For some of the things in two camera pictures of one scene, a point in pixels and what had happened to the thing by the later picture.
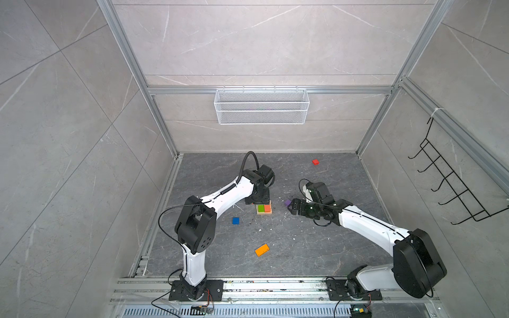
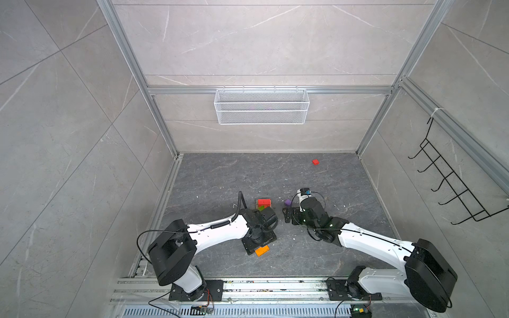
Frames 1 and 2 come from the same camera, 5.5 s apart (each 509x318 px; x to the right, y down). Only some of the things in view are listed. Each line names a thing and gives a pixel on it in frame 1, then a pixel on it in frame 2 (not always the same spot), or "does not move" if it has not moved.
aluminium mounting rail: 278,291 does not move
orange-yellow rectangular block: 262,250 does not move
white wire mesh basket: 262,106 does not move
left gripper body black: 264,197 -> 266,239
